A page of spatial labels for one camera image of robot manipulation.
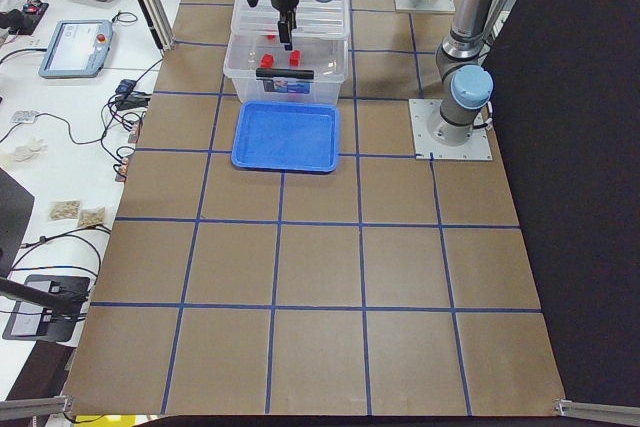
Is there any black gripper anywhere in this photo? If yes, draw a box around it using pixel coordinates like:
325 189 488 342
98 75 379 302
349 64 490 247
277 3 297 45

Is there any clear plastic box lid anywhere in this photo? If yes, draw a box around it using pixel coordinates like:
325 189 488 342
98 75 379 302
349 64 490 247
231 0 351 41

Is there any clear plastic storage box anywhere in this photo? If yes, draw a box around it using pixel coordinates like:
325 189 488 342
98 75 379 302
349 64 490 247
223 34 348 104

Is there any blue plastic tray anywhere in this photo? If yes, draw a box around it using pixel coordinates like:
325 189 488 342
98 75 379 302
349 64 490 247
231 101 341 173

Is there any black box latch handle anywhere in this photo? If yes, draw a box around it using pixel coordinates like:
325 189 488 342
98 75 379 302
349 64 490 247
255 68 315 81

